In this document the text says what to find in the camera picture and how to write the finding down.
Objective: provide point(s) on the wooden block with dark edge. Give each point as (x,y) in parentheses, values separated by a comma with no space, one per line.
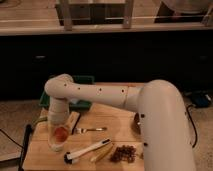
(72,121)

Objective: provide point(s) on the wooden chair frame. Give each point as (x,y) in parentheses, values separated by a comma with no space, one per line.
(94,13)

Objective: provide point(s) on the silver fork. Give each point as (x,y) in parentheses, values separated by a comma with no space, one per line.
(84,130)

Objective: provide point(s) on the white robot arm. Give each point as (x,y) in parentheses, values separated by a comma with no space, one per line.
(161,109)

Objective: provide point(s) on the bunch of dark grapes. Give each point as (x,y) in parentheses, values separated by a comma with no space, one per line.
(123,153)

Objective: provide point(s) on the green tray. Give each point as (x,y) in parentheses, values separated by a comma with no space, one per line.
(76,105)

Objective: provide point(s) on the black bar left of board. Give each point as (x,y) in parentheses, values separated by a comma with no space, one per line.
(28,131)

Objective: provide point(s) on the wooden cutting board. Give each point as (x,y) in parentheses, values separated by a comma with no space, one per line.
(40,157)

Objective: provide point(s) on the dark red bowl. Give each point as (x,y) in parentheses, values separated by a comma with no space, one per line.
(137,123)

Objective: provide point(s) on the yellow banana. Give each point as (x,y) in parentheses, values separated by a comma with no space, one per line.
(100,153)

